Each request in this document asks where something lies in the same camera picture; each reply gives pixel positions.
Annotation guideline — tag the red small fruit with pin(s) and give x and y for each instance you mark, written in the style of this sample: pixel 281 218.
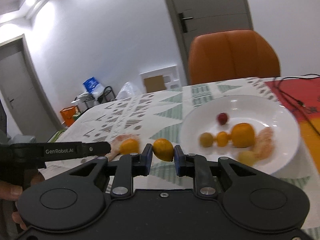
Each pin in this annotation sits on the red small fruit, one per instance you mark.
pixel 222 118

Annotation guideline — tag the orange paper bag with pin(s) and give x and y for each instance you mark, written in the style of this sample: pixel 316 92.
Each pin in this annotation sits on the orange paper bag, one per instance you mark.
pixel 67 115

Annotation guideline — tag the large orange back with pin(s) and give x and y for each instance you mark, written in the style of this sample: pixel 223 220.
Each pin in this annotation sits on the large orange back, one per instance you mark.
pixel 243 135

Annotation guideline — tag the black door handle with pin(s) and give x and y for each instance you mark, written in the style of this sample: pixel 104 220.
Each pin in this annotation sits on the black door handle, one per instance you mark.
pixel 183 21

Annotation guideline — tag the peeled pomelo piece back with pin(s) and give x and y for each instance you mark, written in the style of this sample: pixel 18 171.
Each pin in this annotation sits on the peeled pomelo piece back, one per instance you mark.
pixel 116 142

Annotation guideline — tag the large orange front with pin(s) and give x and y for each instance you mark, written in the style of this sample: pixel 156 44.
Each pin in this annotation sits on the large orange front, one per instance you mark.
pixel 129 146

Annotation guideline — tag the patterned tablecloth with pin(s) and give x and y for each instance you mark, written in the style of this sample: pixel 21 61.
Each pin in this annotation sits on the patterned tablecloth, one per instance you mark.
pixel 160 115

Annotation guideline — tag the large orange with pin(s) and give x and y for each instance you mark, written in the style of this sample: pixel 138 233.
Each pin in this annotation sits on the large orange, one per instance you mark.
pixel 243 135
pixel 129 146

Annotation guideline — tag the blue white plastic bag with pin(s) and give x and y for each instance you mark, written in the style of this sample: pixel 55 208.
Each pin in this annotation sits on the blue white plastic bag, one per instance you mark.
pixel 94 87

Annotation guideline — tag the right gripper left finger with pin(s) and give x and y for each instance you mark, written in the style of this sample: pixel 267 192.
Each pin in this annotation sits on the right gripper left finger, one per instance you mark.
pixel 126 169

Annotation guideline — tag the orange chair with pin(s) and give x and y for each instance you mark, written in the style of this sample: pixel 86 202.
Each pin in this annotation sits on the orange chair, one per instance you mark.
pixel 230 55

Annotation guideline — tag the black metal rack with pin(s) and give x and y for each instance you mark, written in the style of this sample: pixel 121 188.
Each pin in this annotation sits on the black metal rack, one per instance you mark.
pixel 85 101

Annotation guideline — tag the peeled pomelo segment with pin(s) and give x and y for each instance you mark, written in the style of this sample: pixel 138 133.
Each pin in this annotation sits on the peeled pomelo segment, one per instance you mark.
pixel 264 144

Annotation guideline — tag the clear plastic bag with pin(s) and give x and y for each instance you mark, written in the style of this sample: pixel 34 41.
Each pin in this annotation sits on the clear plastic bag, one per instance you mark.
pixel 127 91

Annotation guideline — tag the red orange mat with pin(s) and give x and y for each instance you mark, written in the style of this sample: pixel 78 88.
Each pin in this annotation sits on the red orange mat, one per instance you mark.
pixel 300 95

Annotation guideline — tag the white foam packaging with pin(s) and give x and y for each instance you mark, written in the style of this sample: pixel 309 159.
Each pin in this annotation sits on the white foam packaging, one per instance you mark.
pixel 170 75

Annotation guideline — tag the white ceramic plate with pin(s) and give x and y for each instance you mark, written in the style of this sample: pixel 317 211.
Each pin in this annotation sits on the white ceramic plate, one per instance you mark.
pixel 257 111

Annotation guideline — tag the small yellow kumquat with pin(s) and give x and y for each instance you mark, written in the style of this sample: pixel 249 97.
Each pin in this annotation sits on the small yellow kumquat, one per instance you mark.
pixel 222 139
pixel 163 150

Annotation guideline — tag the green jujube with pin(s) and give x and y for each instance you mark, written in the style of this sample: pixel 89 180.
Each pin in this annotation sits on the green jujube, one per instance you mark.
pixel 206 140
pixel 247 157

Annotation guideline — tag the person's left hand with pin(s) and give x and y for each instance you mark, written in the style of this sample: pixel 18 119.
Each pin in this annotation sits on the person's left hand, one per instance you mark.
pixel 11 193

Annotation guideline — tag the brown cardboard piece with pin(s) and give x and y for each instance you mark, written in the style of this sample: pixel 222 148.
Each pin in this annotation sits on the brown cardboard piece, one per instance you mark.
pixel 154 84

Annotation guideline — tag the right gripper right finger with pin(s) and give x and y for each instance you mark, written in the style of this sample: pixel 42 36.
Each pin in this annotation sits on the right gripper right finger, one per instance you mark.
pixel 198 168

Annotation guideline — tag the grey door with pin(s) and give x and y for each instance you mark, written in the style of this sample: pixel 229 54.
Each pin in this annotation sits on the grey door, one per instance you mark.
pixel 23 93
pixel 209 16

